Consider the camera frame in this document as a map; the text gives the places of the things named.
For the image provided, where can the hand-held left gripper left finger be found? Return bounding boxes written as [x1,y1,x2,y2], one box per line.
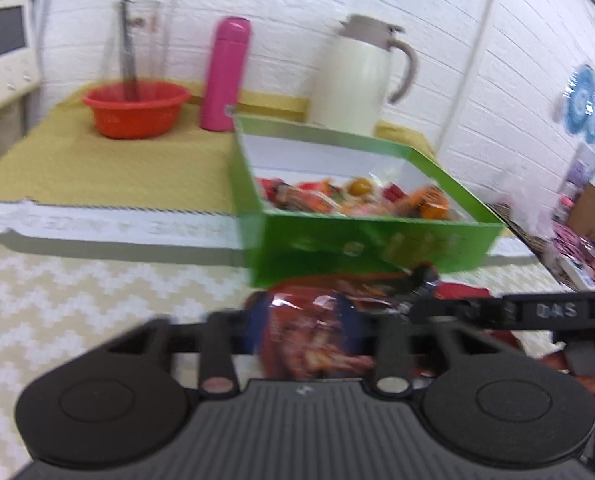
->
[100,294,271,397]

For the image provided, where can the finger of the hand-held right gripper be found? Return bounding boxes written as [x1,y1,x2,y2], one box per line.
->
[402,263,507,332]

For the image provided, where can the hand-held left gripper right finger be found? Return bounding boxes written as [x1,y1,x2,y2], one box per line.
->
[336,296,484,397]

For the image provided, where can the red snack packet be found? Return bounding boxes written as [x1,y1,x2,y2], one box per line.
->
[436,281,494,302]
[244,279,414,382]

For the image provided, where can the green cardboard box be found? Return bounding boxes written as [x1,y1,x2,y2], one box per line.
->
[226,105,506,289]

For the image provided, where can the person's right hand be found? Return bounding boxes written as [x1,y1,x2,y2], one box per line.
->
[541,347,595,407]

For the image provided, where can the pink patterned packets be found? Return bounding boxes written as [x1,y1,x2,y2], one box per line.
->
[551,224,595,262]

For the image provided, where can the brown cardboard box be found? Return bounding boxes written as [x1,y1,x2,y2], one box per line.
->
[566,181,595,242]

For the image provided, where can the pile of assorted snack packets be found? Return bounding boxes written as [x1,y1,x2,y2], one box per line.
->
[255,174,452,221]

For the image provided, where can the beige zigzag mat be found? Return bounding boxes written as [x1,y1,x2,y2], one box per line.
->
[0,246,259,463]

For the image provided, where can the white lettered foam board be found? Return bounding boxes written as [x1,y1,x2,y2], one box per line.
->
[0,199,539,267]

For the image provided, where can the yellow tablecloth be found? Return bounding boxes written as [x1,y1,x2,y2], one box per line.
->
[0,81,439,217]

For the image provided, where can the red plastic basin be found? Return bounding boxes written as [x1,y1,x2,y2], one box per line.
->
[82,80,193,140]

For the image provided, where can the cream thermal carafe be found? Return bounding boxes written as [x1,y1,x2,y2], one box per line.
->
[307,13,419,137]

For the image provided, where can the pink thermos bottle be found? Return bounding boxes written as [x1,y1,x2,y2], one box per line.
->
[199,16,253,133]

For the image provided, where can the clear glass pitcher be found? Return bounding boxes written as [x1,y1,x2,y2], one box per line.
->
[108,0,166,87]

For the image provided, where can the black stirring stick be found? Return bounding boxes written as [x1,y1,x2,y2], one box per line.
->
[118,0,141,102]

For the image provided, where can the white appliance with screen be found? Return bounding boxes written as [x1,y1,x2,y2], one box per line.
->
[0,0,47,123]

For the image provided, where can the blue patterned wall decor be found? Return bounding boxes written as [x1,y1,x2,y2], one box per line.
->
[559,64,595,145]

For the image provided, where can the thick white cable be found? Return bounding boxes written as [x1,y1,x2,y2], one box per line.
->
[434,0,506,162]

